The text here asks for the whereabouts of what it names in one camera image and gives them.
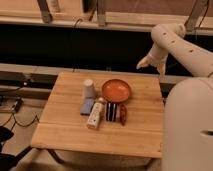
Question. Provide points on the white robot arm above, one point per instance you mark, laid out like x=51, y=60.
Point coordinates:
x=188, y=114

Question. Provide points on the white ceramic cup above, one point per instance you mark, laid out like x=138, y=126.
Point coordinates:
x=88, y=89

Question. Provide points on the metal frame leg right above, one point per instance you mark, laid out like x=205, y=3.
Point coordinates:
x=197, y=9

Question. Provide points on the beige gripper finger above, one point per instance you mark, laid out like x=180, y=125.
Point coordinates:
x=144, y=62
x=161, y=68

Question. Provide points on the black white striped block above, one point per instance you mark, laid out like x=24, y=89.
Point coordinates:
x=111, y=111

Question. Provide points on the metal frame leg middle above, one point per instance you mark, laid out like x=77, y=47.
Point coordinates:
x=101, y=12

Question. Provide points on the orange round plate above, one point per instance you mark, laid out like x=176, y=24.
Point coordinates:
x=116, y=90

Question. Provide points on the blue eraser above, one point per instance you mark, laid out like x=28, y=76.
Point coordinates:
x=87, y=106

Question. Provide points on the metal frame leg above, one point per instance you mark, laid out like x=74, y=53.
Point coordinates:
x=44, y=9
x=197, y=9
x=101, y=12

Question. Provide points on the metal frame leg left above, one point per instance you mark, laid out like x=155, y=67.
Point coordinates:
x=44, y=9

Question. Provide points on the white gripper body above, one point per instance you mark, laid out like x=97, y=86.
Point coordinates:
x=157, y=56

